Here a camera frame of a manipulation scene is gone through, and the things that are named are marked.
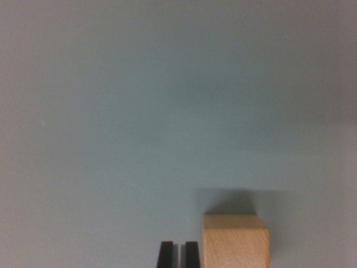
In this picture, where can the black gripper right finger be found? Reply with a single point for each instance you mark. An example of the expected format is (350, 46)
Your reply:
(192, 255)

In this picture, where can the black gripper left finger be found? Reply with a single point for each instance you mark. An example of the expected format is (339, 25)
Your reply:
(166, 255)

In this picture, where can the light wooden cube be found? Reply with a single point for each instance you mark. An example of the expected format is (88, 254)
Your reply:
(235, 245)

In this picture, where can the pale blue plastic bin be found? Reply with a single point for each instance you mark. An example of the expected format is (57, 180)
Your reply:
(139, 111)

